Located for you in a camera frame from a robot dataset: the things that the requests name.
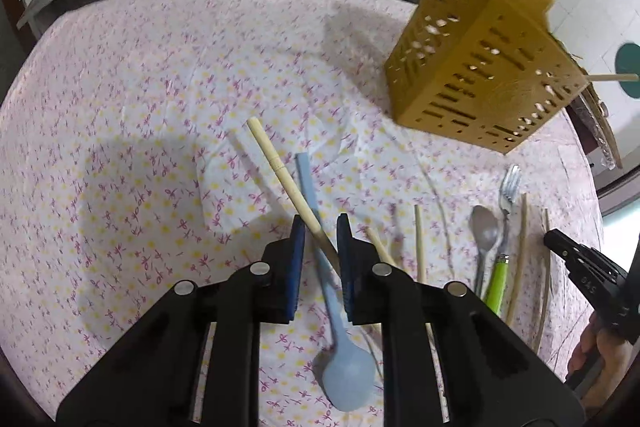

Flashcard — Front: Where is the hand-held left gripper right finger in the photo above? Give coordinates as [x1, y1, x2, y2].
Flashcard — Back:
[336, 213, 587, 427]

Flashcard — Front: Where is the metal spoon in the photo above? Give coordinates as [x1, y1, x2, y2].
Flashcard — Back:
[469, 205, 501, 299]

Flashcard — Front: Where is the person's right hand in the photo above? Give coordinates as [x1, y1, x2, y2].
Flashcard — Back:
[566, 309, 640, 405]

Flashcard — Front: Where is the light blue plastic spoon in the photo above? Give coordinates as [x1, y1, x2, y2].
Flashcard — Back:
[294, 153, 377, 412]

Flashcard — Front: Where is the green-handled metal fork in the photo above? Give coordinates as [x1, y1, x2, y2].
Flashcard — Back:
[481, 165, 522, 314]

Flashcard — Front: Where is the floral tablecloth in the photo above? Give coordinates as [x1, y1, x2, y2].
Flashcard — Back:
[0, 0, 602, 427]

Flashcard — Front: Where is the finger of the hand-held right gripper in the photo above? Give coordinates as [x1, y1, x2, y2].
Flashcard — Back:
[543, 229, 628, 323]

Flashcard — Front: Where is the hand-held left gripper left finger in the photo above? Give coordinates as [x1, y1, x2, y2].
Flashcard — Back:
[55, 214, 307, 427]

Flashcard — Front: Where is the teal round object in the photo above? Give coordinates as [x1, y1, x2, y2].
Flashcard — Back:
[614, 41, 640, 98]

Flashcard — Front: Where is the yellow slotted utensil holder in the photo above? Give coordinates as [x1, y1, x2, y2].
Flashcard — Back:
[384, 0, 590, 154]

